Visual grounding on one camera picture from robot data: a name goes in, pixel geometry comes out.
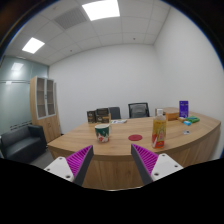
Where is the green and white mug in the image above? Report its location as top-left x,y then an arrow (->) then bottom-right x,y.
94,123 -> 111,144

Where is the purple upright box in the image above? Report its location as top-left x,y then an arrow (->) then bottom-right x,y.
178,100 -> 190,118

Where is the dark grey padded chair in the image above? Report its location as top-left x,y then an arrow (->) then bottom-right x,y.
108,106 -> 122,120

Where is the small dark upright box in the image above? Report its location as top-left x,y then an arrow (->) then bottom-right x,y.
86,110 -> 97,125

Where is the orange-brown box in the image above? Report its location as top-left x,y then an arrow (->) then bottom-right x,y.
164,111 -> 181,122

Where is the green flat box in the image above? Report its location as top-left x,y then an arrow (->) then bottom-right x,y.
185,115 -> 201,124

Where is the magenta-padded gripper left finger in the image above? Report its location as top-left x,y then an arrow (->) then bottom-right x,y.
43,144 -> 95,187

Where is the white and green leaflet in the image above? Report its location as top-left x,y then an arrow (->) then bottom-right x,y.
110,118 -> 128,125

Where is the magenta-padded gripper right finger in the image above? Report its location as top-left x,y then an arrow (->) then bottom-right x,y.
130,143 -> 184,186

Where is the black leather sofa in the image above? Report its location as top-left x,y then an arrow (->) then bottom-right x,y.
0,124 -> 48,164

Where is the square ceiling light panel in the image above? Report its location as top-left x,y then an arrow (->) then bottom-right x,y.
81,0 -> 121,22
21,37 -> 46,55

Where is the yellow-labelled tea drink bottle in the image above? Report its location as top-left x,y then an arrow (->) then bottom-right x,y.
151,108 -> 167,150

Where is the brown cardboard box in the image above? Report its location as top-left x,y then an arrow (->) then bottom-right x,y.
96,113 -> 112,124

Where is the wooden glass-door shelf cabinet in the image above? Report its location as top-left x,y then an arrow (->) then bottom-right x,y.
29,75 -> 62,144

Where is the flat round red coaster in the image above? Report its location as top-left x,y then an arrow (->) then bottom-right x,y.
128,133 -> 144,142

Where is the black mesh office chair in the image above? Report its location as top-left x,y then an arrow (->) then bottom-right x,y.
128,102 -> 150,119

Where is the wide dark box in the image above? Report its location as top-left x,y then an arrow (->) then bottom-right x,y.
95,107 -> 111,117

